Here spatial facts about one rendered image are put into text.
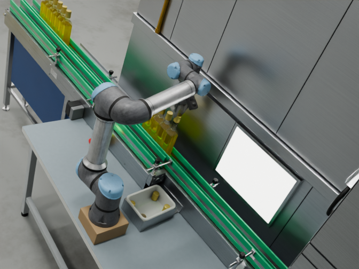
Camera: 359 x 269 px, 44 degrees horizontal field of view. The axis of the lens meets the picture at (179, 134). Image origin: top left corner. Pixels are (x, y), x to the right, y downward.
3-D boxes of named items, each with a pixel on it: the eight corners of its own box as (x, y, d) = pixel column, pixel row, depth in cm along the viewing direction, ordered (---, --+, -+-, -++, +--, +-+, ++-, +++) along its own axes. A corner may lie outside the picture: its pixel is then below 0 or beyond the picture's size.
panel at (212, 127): (272, 226, 222) (304, 179, 202) (268, 228, 221) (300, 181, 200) (164, 115, 265) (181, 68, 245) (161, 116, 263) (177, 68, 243)
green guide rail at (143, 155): (151, 171, 240) (155, 160, 235) (150, 171, 239) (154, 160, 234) (10, 9, 323) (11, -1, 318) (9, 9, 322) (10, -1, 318)
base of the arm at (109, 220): (100, 232, 206) (103, 218, 200) (82, 211, 213) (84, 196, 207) (125, 220, 216) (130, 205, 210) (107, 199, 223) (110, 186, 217)
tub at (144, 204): (172, 216, 238) (178, 206, 232) (139, 231, 223) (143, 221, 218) (154, 194, 246) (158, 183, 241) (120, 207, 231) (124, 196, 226)
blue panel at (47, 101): (145, 218, 286) (163, 172, 261) (122, 228, 275) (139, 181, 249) (31, 77, 362) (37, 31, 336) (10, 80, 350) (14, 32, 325)
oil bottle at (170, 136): (169, 159, 252) (180, 131, 239) (161, 161, 248) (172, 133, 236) (163, 152, 255) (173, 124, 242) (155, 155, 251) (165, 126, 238)
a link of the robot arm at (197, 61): (185, 53, 212) (197, 50, 217) (178, 72, 218) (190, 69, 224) (196, 62, 208) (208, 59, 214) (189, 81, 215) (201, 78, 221)
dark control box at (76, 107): (82, 118, 276) (84, 107, 271) (70, 120, 271) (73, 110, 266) (75, 110, 280) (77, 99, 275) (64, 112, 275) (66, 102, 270)
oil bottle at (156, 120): (157, 145, 258) (167, 117, 245) (149, 148, 254) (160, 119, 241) (151, 140, 260) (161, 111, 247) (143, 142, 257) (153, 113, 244)
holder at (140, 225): (179, 213, 241) (184, 204, 237) (139, 232, 224) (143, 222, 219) (161, 191, 249) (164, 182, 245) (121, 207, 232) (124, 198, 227)
